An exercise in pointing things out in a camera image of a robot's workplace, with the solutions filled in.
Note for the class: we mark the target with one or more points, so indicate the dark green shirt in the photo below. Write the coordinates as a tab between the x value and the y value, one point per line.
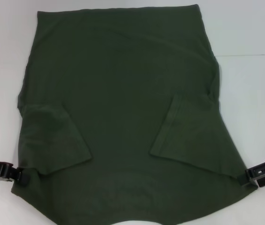
123	105

